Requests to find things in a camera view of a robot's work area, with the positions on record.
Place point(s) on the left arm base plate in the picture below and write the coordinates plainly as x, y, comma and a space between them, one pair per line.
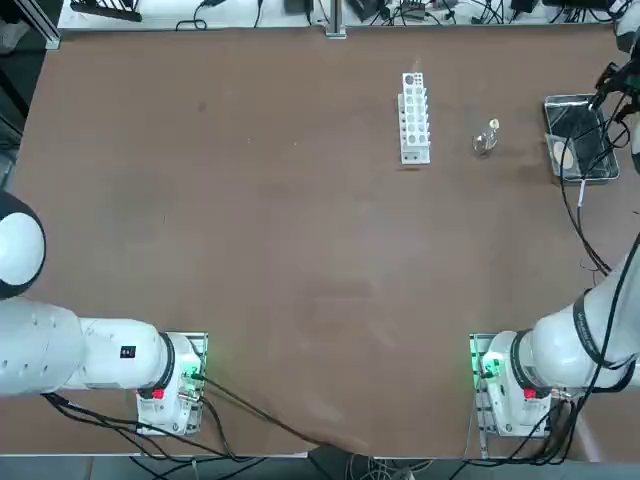
200, 340

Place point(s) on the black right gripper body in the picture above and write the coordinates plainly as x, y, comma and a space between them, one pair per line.
625, 80

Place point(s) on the black orange power device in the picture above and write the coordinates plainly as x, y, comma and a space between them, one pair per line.
412, 4

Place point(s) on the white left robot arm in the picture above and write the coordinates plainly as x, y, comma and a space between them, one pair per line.
50, 345

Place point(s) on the aluminium post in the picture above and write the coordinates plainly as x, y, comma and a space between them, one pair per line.
336, 20

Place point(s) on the glass alcohol lamp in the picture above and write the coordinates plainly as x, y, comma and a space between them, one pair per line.
484, 144

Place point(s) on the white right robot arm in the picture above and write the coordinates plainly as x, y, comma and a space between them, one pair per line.
560, 345

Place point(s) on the white test tube rack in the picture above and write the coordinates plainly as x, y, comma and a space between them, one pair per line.
415, 125

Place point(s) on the small black power adapter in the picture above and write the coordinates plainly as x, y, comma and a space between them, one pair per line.
522, 5

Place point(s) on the aluminium frame rail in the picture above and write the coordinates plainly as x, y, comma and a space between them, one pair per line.
35, 20

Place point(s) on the ribbed black power adapter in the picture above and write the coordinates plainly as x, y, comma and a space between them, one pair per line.
365, 9

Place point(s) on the glass test tube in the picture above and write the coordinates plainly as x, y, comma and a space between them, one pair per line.
416, 70

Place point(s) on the steel tray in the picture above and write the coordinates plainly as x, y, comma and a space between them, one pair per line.
565, 115

